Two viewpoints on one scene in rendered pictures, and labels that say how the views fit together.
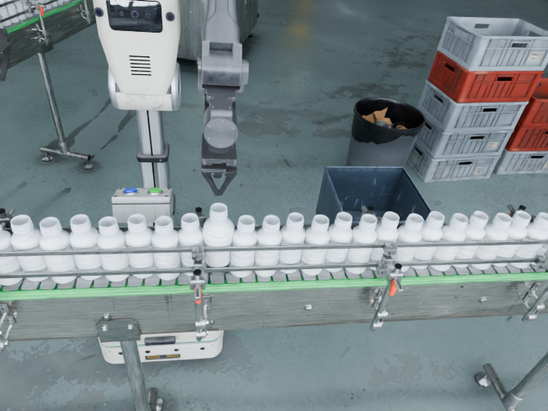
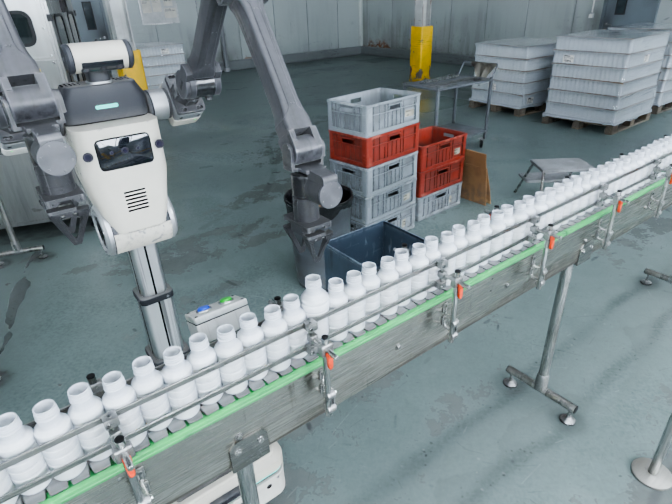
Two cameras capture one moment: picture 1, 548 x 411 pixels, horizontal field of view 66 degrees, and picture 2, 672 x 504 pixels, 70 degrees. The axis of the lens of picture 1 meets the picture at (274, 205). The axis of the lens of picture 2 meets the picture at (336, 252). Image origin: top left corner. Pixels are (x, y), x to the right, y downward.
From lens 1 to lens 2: 0.52 m
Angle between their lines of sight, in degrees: 23
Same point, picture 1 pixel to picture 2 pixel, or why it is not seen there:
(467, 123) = (381, 184)
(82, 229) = (205, 345)
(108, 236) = (231, 342)
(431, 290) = (475, 291)
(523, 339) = (517, 337)
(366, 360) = (416, 417)
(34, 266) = (162, 408)
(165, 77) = (162, 204)
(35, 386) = not seen: outside the picture
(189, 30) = not seen: hidden behind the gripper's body
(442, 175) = not seen: hidden behind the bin
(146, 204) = (227, 313)
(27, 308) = (162, 463)
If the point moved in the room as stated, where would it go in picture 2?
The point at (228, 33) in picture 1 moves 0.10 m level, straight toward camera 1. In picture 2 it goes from (303, 119) to (331, 128)
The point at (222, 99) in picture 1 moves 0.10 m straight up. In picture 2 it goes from (320, 170) to (317, 120)
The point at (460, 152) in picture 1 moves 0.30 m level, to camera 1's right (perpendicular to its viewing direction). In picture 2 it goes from (384, 211) to (417, 204)
